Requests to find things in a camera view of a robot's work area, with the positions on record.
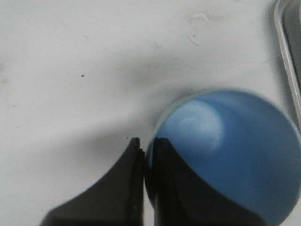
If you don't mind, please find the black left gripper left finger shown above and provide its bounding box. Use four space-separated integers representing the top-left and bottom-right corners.
41 138 144 226

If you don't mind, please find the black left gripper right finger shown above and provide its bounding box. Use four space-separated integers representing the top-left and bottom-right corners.
150 138 266 226

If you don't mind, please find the light blue plastic cup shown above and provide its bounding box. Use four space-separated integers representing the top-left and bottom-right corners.
145 90 301 226

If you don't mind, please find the silver electronic kitchen scale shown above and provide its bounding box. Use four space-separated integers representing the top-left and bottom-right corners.
274 0 301 125

